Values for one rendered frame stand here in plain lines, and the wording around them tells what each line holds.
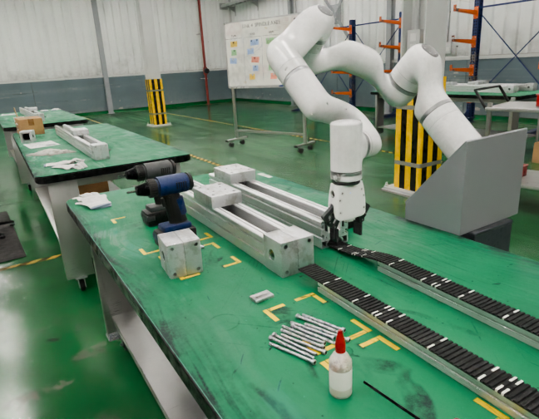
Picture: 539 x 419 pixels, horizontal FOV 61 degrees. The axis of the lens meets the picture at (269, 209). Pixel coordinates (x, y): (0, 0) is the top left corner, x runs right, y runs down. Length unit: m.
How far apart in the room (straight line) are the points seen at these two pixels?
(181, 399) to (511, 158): 1.34
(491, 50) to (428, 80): 8.42
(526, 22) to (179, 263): 8.90
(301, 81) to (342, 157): 0.25
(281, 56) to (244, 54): 6.12
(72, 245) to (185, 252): 1.85
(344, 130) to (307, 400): 0.67
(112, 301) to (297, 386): 1.55
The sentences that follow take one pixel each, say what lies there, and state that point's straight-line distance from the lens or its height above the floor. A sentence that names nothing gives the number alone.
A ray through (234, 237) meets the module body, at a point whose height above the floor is 0.81.
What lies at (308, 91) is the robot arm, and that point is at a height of 1.23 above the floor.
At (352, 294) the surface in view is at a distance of 1.03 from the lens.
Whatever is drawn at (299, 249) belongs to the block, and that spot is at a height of 0.84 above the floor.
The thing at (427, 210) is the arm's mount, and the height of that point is 0.83.
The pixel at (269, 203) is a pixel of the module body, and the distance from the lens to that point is 1.54.
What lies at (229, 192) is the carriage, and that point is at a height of 0.90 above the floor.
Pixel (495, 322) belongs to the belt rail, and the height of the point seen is 0.79.
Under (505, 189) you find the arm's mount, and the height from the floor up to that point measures 0.88.
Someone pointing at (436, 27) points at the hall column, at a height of 1.52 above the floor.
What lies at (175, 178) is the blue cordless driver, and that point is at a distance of 1.39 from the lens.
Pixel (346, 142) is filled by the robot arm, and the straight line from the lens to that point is 1.19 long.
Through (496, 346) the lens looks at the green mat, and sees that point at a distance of 0.98.
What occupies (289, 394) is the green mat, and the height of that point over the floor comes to 0.78.
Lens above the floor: 1.30
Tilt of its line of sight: 18 degrees down
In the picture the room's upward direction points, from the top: 3 degrees counter-clockwise
